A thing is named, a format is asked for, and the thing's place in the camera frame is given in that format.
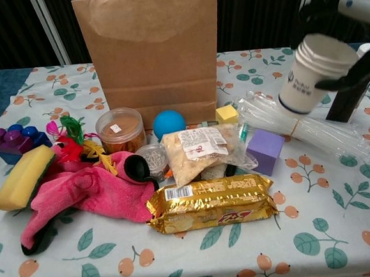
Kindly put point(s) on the purple foam cube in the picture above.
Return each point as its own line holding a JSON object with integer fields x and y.
{"x": 266, "y": 151}

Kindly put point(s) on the clear bagged snack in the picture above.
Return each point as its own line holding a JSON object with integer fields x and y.
{"x": 202, "y": 150}

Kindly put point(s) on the gold biscuit package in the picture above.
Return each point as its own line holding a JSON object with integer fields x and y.
{"x": 209, "y": 204}

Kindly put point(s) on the brown paper bag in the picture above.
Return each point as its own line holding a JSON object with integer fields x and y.
{"x": 152, "y": 51}

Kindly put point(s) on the green white marker pen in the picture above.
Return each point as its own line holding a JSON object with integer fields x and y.
{"x": 243, "y": 132}

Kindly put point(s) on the yellow foam cube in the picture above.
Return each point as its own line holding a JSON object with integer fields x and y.
{"x": 226, "y": 115}

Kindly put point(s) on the blue ball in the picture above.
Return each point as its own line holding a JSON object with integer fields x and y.
{"x": 169, "y": 123}

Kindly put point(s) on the small clear jar of clips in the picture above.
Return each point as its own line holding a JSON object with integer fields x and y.
{"x": 153, "y": 160}

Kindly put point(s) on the clear jar of rubber bands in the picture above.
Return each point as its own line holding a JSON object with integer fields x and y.
{"x": 120, "y": 130}

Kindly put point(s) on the black round scoop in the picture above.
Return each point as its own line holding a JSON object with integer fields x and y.
{"x": 136, "y": 168}

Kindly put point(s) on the floral tablecloth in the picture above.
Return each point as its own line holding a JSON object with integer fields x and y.
{"x": 195, "y": 266}

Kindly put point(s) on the colourful feather toy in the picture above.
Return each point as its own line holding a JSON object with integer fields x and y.
{"x": 73, "y": 144}

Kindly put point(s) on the pink cloth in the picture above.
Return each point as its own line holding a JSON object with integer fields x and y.
{"x": 89, "y": 191}

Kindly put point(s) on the blue toy block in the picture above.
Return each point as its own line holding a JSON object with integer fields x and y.
{"x": 39, "y": 137}

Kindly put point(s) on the purple toy block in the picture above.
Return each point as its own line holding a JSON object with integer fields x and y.
{"x": 10, "y": 142}

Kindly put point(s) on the yellow sponge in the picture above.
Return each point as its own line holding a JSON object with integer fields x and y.
{"x": 21, "y": 180}

